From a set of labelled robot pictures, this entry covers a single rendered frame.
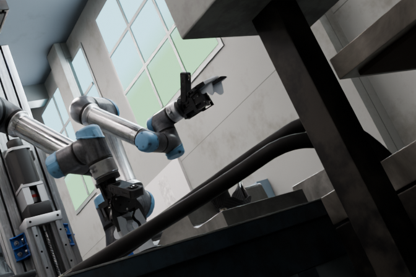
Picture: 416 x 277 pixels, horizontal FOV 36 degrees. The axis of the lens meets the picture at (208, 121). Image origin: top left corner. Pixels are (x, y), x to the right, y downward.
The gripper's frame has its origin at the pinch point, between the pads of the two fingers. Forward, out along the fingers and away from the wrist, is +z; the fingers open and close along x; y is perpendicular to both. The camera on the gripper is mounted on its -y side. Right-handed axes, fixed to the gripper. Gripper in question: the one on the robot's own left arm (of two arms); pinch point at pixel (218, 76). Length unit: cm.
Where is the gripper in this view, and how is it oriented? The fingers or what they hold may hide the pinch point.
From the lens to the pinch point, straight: 237.1
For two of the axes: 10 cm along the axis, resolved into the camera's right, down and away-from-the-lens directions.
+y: 4.5, 8.7, -1.8
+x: -4.7, 0.5, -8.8
